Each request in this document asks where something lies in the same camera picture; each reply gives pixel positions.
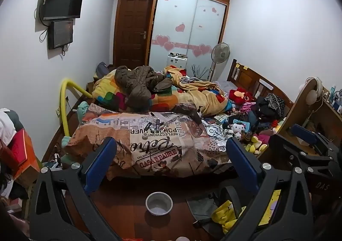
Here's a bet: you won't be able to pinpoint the red plush toy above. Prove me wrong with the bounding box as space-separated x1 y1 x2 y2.
228 87 257 104

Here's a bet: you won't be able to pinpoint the dark blue cloth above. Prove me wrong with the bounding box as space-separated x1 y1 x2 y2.
247 109 264 132

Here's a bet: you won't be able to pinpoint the pink cloth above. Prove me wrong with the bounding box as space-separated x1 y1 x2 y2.
240 102 257 113

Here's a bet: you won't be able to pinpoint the teal plush toy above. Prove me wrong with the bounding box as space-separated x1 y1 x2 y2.
61 101 90 167

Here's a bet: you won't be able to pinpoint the brown wooden door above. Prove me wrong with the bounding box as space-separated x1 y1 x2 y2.
114 0 155 66

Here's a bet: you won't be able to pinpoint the white cloth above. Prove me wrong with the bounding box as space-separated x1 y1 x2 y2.
0 109 18 145

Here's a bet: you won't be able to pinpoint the grey floor cloth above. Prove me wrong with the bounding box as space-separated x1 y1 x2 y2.
187 195 220 223

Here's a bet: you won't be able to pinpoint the brown jacket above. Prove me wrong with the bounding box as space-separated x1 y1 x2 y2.
115 65 174 109

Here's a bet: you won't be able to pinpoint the yellow cartoon cloth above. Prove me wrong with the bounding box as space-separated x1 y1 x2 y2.
211 190 281 233

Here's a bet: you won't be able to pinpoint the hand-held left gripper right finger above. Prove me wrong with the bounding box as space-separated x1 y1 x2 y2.
211 137 314 241

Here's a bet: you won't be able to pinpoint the yellow hoop tube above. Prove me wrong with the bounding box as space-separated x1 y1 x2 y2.
59 78 93 137

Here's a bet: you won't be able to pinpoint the white cat plush toy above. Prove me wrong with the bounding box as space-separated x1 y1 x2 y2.
231 121 246 135

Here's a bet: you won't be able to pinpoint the glass wardrobe with heart stickers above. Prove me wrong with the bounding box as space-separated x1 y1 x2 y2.
149 0 229 81

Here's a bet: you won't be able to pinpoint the wooden bed headboard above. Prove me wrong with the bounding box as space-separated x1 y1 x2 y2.
227 59 294 109

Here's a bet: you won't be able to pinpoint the black patterned cloth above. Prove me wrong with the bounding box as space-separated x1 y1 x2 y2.
263 93 285 113

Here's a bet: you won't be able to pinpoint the metal bowl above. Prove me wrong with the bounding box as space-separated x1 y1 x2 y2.
146 192 173 216

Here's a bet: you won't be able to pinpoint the newspaper printed blanket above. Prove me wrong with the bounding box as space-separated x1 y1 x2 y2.
64 103 233 180

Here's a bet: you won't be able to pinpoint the dark leafy plant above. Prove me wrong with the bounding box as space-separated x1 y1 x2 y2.
191 64 210 80

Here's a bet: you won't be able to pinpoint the beige blanket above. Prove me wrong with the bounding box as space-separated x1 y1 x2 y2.
164 65 230 116

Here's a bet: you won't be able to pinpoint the standing fan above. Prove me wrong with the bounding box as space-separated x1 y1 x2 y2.
207 43 231 81

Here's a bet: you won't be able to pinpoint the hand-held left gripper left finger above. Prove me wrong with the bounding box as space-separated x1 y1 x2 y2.
29 137 126 241

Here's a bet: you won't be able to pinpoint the orange red box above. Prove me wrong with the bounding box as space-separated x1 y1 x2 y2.
9 129 40 180

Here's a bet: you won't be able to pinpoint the small black monitor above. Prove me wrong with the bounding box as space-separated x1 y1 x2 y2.
48 19 74 50

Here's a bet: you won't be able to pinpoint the white blue printed packet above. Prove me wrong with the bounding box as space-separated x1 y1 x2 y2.
207 126 222 137

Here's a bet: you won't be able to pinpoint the small white cabinet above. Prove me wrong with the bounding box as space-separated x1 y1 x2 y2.
167 53 189 69

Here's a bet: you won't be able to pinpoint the dark blue bag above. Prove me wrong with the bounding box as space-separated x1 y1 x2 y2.
96 62 110 78

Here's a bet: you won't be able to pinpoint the colourful patchwork quilt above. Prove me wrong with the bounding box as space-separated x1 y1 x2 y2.
92 69 230 116

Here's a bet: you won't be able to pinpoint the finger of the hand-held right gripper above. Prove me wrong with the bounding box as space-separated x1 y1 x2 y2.
291 123 340 159
268 134 321 175

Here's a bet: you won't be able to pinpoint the white headphones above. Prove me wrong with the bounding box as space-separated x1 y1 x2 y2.
305 77 324 105

